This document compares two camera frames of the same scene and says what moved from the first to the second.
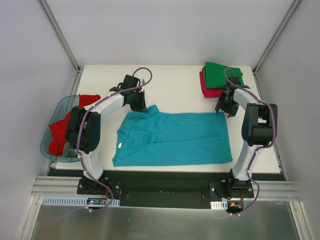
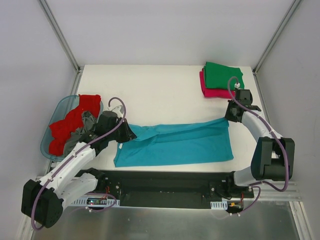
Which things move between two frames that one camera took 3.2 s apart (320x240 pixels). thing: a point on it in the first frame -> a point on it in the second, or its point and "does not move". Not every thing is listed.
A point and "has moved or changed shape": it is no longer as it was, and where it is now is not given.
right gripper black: [227, 104] -> [230, 113]
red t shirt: [59, 129] does not move
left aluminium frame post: [61, 35] does not move
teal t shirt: [153, 137] has moved or changed shape
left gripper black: [136, 100] -> [124, 132]
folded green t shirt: [216, 76] does not move
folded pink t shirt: [208, 92] does not move
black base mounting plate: [191, 188] does not move
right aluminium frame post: [291, 8] does not move
